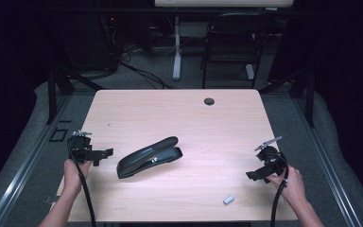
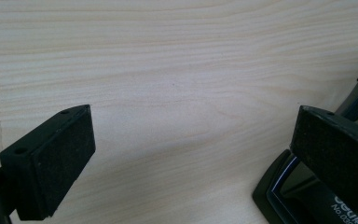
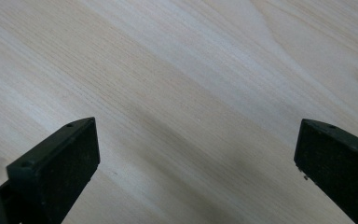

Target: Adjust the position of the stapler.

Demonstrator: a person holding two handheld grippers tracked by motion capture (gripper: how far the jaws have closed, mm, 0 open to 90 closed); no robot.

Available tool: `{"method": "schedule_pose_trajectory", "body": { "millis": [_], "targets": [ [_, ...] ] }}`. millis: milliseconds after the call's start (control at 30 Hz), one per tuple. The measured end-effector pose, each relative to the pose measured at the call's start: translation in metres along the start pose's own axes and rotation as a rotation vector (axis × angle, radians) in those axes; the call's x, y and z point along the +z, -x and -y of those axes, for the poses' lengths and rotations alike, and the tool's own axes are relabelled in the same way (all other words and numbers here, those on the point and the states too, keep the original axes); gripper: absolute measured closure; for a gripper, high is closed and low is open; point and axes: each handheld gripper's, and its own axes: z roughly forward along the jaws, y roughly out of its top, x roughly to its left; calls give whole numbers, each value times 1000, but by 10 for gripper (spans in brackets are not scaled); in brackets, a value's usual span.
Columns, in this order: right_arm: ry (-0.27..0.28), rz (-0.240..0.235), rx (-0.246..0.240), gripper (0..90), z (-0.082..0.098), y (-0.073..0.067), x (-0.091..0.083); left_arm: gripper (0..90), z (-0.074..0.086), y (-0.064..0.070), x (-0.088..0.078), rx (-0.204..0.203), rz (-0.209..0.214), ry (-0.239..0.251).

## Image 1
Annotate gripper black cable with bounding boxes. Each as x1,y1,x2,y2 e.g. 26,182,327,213
269,164,290,227
66,138,97,227

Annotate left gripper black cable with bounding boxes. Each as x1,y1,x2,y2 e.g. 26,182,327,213
66,138,97,227

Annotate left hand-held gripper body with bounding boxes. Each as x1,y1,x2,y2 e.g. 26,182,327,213
67,130,93,165

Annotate person's left hand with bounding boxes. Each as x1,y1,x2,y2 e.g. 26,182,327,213
63,159,93,194

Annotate black chair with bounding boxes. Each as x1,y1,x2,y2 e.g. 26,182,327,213
200,12,273,90

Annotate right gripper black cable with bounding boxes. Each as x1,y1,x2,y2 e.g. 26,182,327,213
269,164,290,227

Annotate dark computer tower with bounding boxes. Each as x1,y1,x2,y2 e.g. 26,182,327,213
60,15,118,72

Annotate person's right hand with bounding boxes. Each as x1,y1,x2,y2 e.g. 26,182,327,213
266,164,306,206

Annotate aluminium floor rail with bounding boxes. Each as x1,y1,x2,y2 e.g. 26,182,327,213
0,94,74,227
292,97,363,227

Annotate black floor cables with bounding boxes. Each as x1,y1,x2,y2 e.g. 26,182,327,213
119,61,178,90

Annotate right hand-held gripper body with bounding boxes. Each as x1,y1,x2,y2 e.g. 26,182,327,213
254,135,288,178

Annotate black stapler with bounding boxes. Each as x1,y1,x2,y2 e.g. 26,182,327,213
116,135,183,180

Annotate black metal stand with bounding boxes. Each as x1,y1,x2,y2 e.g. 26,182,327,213
45,67,105,126
258,67,316,129

